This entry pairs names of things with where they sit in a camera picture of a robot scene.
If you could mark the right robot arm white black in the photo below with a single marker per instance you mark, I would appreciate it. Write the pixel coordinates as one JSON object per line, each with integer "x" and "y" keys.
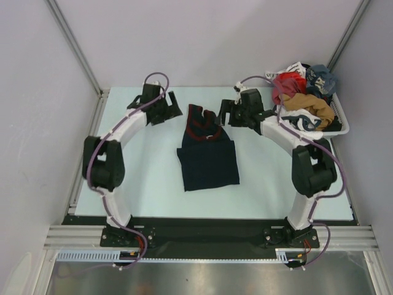
{"x": 313, "y": 166}

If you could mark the red pink garment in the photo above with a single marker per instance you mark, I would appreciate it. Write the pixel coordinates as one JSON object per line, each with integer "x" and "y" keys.
{"x": 289, "y": 84}

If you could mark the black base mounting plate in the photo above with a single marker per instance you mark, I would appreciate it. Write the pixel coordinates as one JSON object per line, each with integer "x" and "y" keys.
{"x": 219, "y": 237}

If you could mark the white printed garment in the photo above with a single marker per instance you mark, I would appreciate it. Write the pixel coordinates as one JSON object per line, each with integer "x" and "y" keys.
{"x": 296, "y": 71}

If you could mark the aluminium frame post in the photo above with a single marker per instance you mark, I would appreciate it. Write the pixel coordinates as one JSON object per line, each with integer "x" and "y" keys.
{"x": 353, "y": 24}
{"x": 72, "y": 42}

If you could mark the navy tank top red trim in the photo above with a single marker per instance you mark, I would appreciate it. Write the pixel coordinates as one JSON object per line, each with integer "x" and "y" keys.
{"x": 207, "y": 154}

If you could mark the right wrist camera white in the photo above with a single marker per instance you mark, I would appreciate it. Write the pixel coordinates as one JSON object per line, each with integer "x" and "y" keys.
{"x": 239, "y": 87}

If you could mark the tan brown garment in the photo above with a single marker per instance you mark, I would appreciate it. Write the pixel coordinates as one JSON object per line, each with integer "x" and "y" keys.
{"x": 314, "y": 105}

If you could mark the blue denim printed garment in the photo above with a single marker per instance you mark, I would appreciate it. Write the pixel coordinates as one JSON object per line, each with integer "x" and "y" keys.
{"x": 320, "y": 80}

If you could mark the white tank top navy trim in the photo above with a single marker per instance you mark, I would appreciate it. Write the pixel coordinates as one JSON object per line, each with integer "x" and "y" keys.
{"x": 301, "y": 121}

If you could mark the white plastic laundry basket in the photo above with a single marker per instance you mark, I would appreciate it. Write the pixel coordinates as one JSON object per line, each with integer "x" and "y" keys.
{"x": 339, "y": 113}

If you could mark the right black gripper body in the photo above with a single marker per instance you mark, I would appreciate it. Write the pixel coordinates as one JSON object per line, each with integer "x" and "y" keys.
{"x": 239, "y": 116}

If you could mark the left aluminium frame post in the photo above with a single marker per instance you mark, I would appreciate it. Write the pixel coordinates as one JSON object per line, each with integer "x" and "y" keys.
{"x": 72, "y": 42}

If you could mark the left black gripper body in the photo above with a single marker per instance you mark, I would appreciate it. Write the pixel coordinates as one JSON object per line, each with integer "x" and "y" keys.
{"x": 161, "y": 107}

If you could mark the white slotted cable duct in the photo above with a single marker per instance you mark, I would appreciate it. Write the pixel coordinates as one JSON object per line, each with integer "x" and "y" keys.
{"x": 275, "y": 256}

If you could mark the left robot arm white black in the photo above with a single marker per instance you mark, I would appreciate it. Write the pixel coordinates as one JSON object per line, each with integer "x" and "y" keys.
{"x": 103, "y": 165}

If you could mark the right aluminium frame post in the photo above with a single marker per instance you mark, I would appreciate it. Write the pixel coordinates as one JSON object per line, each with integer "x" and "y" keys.
{"x": 353, "y": 24}

